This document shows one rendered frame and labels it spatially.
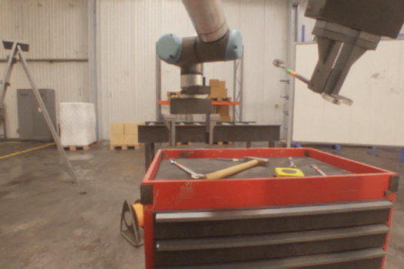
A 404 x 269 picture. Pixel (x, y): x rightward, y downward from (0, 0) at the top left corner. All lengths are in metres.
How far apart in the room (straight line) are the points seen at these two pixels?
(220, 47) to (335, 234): 0.58
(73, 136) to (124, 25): 4.52
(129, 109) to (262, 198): 8.26
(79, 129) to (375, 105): 6.58
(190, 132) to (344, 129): 2.14
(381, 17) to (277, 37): 9.43
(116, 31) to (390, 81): 8.30
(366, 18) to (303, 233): 0.52
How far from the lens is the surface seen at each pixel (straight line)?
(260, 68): 9.23
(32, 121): 9.48
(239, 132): 3.72
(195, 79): 0.69
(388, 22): 0.41
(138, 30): 9.14
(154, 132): 3.54
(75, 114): 6.97
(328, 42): 0.38
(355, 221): 0.77
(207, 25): 0.51
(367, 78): 3.11
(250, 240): 0.62
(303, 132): 2.95
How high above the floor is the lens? 1.12
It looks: 6 degrees down
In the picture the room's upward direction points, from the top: 1 degrees clockwise
